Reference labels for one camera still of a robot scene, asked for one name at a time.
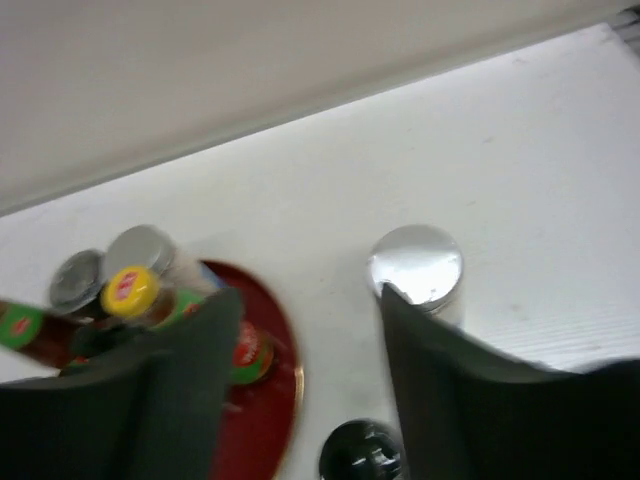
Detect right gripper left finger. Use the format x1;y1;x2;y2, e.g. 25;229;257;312
1;288;243;479

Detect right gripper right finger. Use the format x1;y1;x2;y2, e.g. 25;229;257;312
380;286;639;479

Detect black-lid shaker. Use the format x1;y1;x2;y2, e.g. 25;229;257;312
318;419;405;480
70;324;146;361

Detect ketchup bottle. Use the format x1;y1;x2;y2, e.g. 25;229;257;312
1;300;84;369
101;266;274;385

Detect silver-lid spice shaker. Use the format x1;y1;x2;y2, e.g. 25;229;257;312
49;249;107;320

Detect tall pearl jar blue label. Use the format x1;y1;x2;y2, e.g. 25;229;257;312
103;225;227;296

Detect red round tray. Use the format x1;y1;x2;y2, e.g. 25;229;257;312
204;260;304;480

